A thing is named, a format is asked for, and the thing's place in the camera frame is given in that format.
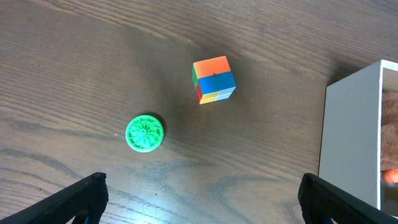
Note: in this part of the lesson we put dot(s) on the brown plush toy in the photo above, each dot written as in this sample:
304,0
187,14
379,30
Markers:
389,137

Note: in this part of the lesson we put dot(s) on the green round disc toy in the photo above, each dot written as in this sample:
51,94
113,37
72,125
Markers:
144,133

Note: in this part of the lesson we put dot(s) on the white cardboard box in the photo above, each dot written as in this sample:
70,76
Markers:
350,156

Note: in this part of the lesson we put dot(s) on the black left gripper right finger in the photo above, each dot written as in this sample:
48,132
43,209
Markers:
322,202

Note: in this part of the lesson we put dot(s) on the multicolour puzzle cube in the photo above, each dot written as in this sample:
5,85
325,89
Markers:
213,80

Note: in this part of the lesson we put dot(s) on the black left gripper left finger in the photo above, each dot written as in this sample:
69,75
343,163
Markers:
82,202

